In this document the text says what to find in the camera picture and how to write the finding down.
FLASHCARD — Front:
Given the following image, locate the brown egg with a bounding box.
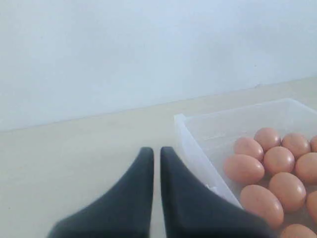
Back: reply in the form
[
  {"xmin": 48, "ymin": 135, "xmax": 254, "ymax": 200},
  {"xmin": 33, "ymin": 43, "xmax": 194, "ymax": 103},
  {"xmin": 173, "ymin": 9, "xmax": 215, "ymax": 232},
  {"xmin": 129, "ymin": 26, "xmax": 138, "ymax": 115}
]
[
  {"xmin": 233, "ymin": 137, "xmax": 264, "ymax": 161},
  {"xmin": 240, "ymin": 185, "xmax": 284, "ymax": 229},
  {"xmin": 295, "ymin": 152, "xmax": 317, "ymax": 185},
  {"xmin": 282, "ymin": 133, "xmax": 311, "ymax": 159},
  {"xmin": 223, "ymin": 154, "xmax": 265, "ymax": 185},
  {"xmin": 268, "ymin": 172, "xmax": 307, "ymax": 212},
  {"xmin": 254, "ymin": 127, "xmax": 281, "ymax": 152},
  {"xmin": 310, "ymin": 135, "xmax": 317, "ymax": 152},
  {"xmin": 263, "ymin": 146, "xmax": 295, "ymax": 176},
  {"xmin": 306, "ymin": 191, "xmax": 317, "ymax": 222},
  {"xmin": 280, "ymin": 224, "xmax": 317, "ymax": 238}
]

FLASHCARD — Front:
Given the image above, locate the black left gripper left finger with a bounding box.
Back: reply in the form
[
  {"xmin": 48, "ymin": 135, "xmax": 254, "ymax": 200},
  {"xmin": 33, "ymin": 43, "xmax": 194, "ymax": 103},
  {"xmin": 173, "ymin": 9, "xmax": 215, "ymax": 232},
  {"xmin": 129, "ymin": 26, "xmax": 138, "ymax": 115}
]
[{"xmin": 48, "ymin": 147, "xmax": 154, "ymax": 238}]

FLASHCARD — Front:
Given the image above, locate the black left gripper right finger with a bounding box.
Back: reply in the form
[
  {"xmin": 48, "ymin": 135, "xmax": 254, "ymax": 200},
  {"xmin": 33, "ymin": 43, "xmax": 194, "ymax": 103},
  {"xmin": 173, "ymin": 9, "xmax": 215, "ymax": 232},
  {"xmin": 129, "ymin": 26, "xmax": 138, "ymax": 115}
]
[{"xmin": 160, "ymin": 147, "xmax": 275, "ymax": 238}]

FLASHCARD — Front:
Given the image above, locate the clear plastic container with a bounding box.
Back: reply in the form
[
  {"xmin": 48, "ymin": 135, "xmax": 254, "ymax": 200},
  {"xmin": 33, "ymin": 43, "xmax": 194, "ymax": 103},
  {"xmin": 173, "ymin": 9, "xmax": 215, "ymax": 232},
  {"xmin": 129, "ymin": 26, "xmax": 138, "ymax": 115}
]
[{"xmin": 174, "ymin": 98, "xmax": 317, "ymax": 238}]

